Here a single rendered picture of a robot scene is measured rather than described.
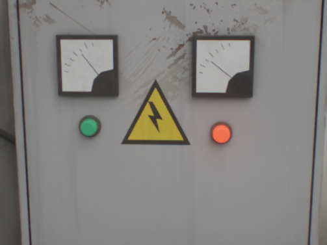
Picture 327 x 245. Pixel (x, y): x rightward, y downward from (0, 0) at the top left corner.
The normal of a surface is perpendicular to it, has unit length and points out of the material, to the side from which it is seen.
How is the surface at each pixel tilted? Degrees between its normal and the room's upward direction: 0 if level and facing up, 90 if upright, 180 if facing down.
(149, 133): 90
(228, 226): 90
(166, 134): 90
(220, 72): 90
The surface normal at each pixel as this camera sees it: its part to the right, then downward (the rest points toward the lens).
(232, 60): -0.04, 0.23
